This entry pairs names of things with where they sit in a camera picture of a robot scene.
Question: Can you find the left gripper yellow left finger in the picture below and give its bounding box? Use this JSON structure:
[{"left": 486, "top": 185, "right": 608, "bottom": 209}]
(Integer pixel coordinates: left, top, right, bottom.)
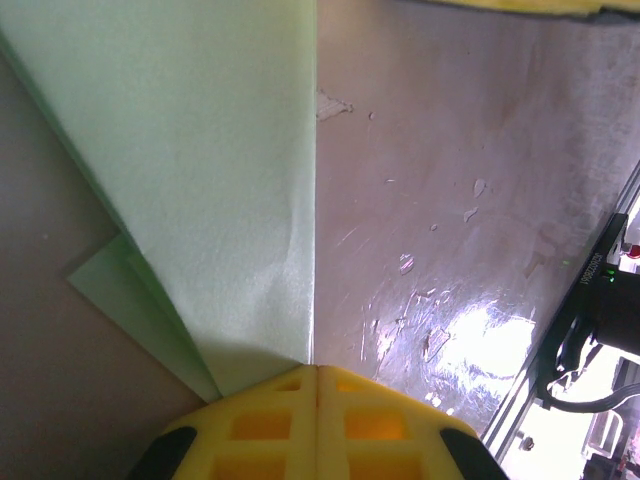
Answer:
[{"left": 124, "top": 364, "right": 319, "bottom": 480}]

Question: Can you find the wide aluminium profile rail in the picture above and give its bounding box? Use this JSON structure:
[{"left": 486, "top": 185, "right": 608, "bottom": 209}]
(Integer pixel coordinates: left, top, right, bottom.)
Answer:
[{"left": 478, "top": 162, "right": 640, "bottom": 480}]

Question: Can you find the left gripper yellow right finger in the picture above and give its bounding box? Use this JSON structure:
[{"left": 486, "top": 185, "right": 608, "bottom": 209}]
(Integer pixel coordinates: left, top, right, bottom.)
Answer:
[{"left": 316, "top": 364, "right": 512, "bottom": 480}]

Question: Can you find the black cable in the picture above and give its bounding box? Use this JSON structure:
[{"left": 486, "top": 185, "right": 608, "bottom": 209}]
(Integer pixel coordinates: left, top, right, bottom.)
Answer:
[{"left": 543, "top": 319, "right": 640, "bottom": 415}]

